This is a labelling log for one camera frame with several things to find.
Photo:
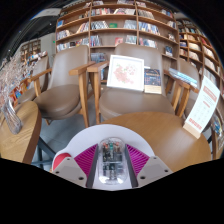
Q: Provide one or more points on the white mouse pad red wrist rest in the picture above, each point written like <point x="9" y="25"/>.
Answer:
<point x="110" y="131"/>

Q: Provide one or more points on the curved wooden bookshelf unit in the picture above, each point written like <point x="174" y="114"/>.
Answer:
<point x="203" y="53"/>

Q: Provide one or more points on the dark blue book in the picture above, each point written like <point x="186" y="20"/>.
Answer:
<point x="152" y="81"/>

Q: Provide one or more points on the transparent computer mouse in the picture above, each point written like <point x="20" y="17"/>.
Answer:
<point x="112" y="163"/>

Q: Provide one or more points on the large wooden bookshelf unit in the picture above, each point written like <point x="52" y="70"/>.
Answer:
<point x="113" y="23"/>

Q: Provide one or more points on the white framed floral picture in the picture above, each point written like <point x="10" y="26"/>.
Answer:
<point x="125" y="72"/>

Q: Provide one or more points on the white red sign wooden base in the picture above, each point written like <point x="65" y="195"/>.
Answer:
<point x="201" y="111"/>

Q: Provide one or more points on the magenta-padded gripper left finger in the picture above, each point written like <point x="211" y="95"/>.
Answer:
<point x="83" y="161"/>

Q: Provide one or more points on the round wooden side table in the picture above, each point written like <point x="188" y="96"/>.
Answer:
<point x="18" y="140"/>

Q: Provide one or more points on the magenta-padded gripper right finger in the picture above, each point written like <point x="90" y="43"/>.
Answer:
<point x="138" y="161"/>

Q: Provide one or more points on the light blue book stack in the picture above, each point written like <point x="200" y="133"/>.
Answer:
<point x="182" y="77"/>

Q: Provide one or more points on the small distant bookshelf unit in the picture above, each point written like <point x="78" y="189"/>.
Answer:
<point x="30" y="50"/>

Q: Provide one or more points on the glass vase dried flowers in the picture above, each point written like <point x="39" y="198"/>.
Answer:
<point x="11" y="120"/>

